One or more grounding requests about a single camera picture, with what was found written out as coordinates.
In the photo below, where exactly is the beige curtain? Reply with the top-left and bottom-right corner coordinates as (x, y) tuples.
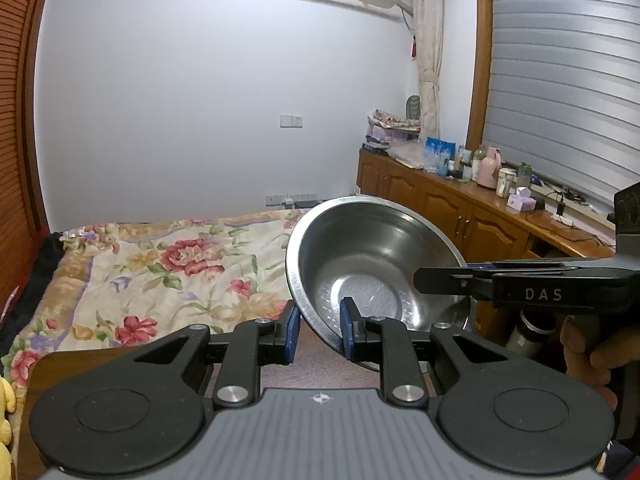
(410, 0), (446, 144)

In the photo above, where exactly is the person's right hand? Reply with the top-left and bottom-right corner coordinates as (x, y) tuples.
(560, 311), (631, 412)

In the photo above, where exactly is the stack of printed boxes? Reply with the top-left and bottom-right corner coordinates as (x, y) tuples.
(366, 107), (421, 145)

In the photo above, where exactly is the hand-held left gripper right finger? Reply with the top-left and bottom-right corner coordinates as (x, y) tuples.
(339, 297), (508, 409)

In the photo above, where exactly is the floral blanket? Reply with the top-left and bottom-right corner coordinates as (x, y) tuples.
(0, 207), (321, 396)

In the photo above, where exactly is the clear plastic bag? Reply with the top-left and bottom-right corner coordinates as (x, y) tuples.
(387, 141), (432, 170)

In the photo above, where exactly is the row of wall sockets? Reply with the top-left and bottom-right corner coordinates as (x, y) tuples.
(264, 192), (321, 209)

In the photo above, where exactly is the dark cloth pile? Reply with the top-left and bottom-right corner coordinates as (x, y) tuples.
(0, 232), (66, 356)

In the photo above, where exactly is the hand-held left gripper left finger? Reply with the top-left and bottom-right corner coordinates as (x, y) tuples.
(132, 300), (302, 409)

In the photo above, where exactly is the pink thermos jug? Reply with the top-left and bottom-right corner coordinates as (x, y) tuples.
(476, 145), (503, 189)

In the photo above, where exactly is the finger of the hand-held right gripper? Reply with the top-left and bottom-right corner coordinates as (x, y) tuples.
(413, 266), (498, 306)
(452, 258), (620, 275)

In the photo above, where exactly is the grey window blind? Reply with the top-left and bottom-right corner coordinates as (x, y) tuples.
(470, 0), (640, 206)

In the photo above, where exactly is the yellow plush toy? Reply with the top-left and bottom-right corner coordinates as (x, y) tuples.
(0, 375), (16, 448)

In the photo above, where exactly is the wooden louvered wardrobe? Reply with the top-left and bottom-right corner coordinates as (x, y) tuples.
(0, 0), (54, 311)

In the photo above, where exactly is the pink tissue box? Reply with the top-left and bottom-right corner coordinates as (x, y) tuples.
(507, 187), (536, 211)

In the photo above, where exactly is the stainless steel bowl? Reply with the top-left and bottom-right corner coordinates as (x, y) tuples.
(285, 196), (476, 374)

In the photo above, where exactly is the white jar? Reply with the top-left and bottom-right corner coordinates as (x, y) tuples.
(496, 167), (517, 197)

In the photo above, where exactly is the wooden cabinet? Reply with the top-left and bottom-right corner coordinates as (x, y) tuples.
(357, 149), (617, 347)

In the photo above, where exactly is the steel flask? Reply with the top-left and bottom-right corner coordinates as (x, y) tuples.
(505, 309), (557, 359)

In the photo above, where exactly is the blue carton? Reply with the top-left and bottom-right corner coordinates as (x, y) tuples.
(425, 137), (455, 171)

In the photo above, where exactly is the black cable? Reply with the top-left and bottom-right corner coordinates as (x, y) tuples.
(530, 179), (617, 227)

